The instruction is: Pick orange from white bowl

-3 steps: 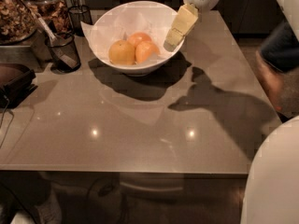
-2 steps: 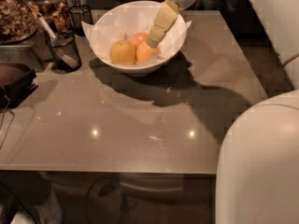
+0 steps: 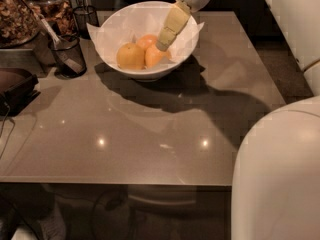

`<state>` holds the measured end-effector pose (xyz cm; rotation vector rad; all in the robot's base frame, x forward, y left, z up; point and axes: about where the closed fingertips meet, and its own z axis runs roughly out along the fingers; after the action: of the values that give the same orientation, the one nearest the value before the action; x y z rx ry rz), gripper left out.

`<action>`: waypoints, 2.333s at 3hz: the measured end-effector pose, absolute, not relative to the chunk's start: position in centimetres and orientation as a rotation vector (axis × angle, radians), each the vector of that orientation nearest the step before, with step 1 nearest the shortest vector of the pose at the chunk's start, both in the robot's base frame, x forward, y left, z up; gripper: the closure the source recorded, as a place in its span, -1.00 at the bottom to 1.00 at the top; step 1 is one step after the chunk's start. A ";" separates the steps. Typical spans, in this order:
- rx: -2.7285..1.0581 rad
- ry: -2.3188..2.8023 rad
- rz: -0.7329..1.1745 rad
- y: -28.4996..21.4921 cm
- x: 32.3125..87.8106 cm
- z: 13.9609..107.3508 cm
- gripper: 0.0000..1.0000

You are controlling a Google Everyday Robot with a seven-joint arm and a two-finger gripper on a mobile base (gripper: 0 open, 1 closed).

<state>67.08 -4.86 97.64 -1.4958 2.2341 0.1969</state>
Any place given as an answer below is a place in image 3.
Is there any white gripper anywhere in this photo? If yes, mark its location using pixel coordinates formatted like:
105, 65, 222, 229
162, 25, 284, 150
156, 0, 210, 52

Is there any orange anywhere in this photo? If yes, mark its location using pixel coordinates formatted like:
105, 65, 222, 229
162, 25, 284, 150
145, 44, 171, 68
136, 34, 157, 51
116, 43, 145, 70

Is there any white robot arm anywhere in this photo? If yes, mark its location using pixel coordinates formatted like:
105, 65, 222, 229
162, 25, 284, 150
231, 0, 320, 240

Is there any white paper bowl liner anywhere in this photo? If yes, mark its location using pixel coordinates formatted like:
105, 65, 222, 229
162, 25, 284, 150
86, 2, 205, 65

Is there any white ceramic bowl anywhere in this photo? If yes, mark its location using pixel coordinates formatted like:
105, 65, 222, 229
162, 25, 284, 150
94, 1, 199, 82

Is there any small black mesh cup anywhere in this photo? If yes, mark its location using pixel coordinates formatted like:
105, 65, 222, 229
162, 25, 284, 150
73, 5, 99, 39

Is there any metal serving scoop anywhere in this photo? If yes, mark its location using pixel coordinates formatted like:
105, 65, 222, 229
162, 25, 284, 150
6, 0, 84, 74

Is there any black mesh cup with scoop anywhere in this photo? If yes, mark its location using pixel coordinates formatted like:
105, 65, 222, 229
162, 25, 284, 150
48, 35, 87, 78

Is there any large glass snack jar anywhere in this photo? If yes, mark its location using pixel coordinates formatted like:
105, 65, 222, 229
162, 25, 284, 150
0, 0, 39, 49

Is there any dark brown device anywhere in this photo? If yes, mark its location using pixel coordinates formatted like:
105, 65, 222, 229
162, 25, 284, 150
0, 68, 39, 116

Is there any thin black cable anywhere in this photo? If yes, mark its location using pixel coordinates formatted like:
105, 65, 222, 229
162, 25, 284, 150
0, 105, 17, 160

